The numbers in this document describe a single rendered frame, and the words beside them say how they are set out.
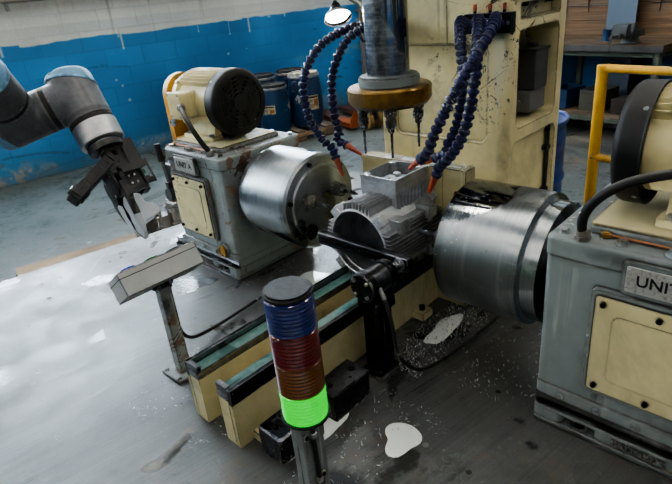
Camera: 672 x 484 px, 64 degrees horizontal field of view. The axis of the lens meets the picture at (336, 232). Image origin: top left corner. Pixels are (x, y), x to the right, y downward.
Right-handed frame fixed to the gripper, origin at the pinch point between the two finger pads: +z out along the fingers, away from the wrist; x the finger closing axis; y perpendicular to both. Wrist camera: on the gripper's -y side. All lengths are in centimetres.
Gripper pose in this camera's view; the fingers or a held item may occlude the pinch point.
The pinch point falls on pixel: (140, 234)
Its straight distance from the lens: 115.5
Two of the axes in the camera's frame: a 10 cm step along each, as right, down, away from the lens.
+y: 6.9, -3.6, 6.3
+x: -5.5, 3.2, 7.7
